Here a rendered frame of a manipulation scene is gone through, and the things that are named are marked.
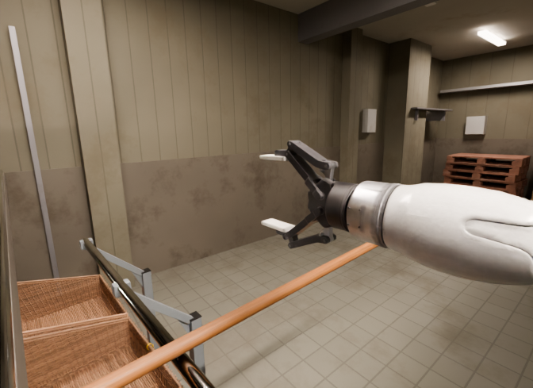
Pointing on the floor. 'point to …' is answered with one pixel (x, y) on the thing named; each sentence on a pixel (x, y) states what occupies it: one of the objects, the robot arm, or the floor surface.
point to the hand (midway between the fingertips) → (269, 190)
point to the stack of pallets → (488, 171)
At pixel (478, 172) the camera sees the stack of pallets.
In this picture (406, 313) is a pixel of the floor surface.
